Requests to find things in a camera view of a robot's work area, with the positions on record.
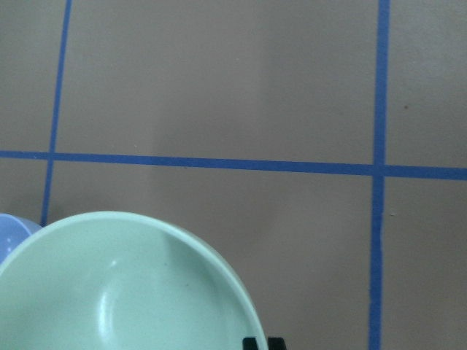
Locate green bowl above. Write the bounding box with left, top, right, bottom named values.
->
left=1, top=211, right=268, bottom=349

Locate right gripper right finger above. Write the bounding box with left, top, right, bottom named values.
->
left=267, top=337, right=287, bottom=350

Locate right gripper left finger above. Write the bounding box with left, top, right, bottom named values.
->
left=242, top=337, right=258, bottom=350

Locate blue bowl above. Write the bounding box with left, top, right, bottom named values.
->
left=0, top=213, right=42, bottom=263

